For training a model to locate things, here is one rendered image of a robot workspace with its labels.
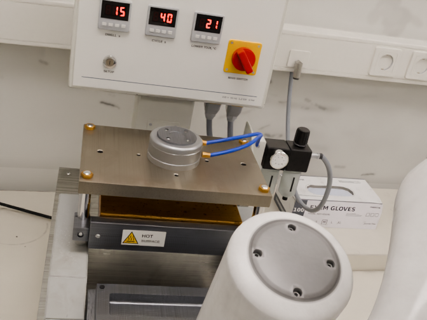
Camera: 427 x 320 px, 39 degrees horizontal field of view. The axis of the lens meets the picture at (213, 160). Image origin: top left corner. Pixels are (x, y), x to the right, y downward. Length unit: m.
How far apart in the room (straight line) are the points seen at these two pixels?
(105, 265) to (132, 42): 0.35
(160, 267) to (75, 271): 0.18
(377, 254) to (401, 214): 1.07
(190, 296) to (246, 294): 0.46
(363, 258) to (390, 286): 1.07
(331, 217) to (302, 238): 1.04
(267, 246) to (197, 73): 0.63
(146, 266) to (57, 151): 0.55
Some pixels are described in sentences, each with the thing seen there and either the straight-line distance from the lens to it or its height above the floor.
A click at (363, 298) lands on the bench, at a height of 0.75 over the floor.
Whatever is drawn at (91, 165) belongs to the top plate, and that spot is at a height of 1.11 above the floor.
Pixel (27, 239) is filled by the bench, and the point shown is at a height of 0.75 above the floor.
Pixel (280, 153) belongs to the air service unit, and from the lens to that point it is 1.05.
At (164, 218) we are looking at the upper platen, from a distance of 0.85.
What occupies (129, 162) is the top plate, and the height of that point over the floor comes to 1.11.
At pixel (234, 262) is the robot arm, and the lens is 0.37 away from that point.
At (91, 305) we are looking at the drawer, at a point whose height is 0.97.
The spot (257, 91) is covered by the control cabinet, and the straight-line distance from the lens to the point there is 1.01.
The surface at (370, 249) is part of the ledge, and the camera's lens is 1.42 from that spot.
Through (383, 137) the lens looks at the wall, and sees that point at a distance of 1.65.
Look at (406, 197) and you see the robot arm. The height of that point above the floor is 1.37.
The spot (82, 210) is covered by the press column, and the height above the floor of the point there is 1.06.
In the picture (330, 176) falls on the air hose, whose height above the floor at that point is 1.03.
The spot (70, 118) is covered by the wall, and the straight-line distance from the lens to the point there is 1.40.
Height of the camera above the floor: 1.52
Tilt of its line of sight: 27 degrees down
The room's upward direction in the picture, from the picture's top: 12 degrees clockwise
